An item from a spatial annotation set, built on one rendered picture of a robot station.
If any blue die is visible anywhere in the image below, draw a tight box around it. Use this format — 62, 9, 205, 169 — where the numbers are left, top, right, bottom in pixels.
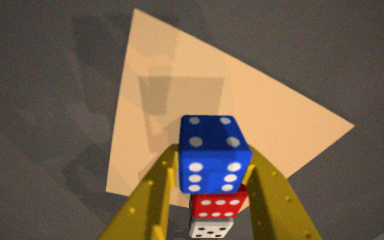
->
178, 115, 253, 194

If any red die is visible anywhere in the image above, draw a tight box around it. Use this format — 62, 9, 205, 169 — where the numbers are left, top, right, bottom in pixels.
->
191, 182, 248, 218

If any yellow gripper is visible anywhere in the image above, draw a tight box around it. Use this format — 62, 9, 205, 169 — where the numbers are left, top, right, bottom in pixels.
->
96, 144, 322, 240

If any peach flat mat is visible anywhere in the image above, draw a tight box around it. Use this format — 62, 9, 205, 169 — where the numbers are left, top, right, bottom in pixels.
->
106, 9, 354, 196

